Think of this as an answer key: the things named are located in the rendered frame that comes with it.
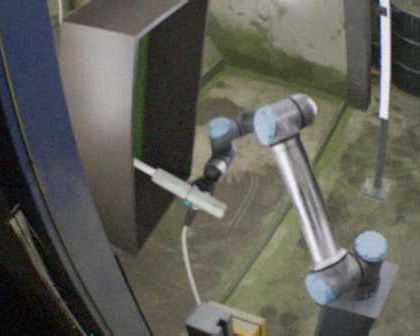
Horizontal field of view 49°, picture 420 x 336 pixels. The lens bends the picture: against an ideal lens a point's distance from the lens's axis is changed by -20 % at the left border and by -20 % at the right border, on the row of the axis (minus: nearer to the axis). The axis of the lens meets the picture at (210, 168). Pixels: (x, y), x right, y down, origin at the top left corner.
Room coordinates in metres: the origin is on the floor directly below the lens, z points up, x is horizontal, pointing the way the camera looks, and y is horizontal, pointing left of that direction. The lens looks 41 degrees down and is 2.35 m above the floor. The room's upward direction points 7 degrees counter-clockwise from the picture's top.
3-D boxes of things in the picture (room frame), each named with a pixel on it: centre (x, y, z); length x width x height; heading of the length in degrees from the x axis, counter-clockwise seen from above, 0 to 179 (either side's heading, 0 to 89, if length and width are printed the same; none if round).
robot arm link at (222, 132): (1.85, -0.07, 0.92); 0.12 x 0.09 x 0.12; 113
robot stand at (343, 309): (1.12, -0.56, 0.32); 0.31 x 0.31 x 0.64; 55
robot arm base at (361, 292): (1.12, -0.56, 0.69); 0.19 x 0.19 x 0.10
